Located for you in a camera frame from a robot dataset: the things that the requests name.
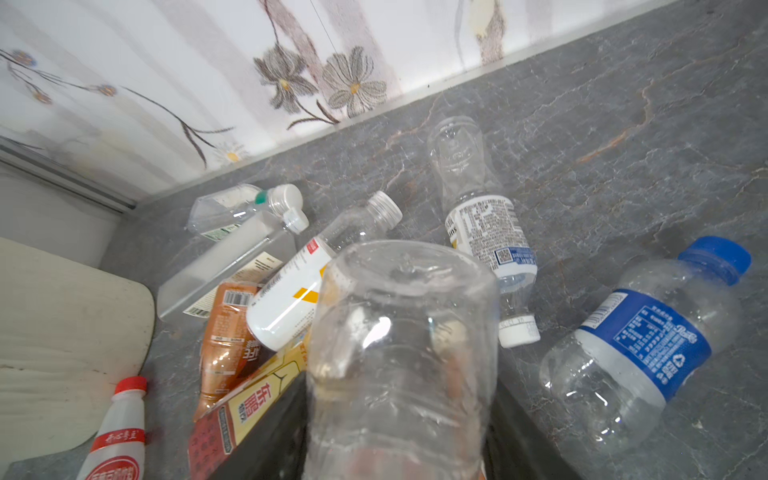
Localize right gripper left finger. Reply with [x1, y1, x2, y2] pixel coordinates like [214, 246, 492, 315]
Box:
[208, 372, 308, 480]

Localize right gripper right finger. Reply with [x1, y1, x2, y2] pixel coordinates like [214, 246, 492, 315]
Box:
[485, 380, 582, 480]

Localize blue-label water bottle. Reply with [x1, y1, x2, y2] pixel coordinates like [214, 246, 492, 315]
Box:
[539, 236, 752, 454]

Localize white yellow-label bottle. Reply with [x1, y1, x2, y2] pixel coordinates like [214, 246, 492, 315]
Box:
[246, 191, 403, 352]

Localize clear red-label bottle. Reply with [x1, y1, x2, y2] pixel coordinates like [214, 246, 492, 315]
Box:
[303, 240, 500, 479]

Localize white red-capped bottle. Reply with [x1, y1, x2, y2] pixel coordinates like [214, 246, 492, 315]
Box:
[76, 376, 148, 480]

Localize frosted square bottle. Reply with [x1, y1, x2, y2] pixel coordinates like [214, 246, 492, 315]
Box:
[156, 208, 309, 321]

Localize clear white-label water bottle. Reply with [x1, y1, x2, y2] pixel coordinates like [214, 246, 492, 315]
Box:
[427, 116, 540, 348]

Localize clear green-band square bottle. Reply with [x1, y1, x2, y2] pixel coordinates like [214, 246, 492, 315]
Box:
[186, 183, 309, 242]

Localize cream ribbed trash bin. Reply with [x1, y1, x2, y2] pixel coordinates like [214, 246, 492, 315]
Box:
[1, 239, 155, 470]

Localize yellow red tea bottle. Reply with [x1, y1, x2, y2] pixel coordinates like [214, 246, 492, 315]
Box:
[188, 331, 309, 479]

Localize copper coffee bottle left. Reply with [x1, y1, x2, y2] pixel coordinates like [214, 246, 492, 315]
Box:
[193, 281, 261, 422]

